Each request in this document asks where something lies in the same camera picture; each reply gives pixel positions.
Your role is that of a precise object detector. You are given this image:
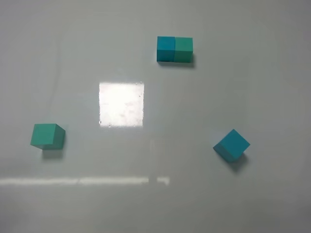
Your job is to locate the blue template cube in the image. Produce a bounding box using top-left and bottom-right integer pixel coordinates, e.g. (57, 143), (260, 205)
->
(156, 36), (175, 62)

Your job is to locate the green template cube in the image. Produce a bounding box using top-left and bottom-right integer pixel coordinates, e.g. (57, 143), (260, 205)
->
(174, 37), (193, 63)

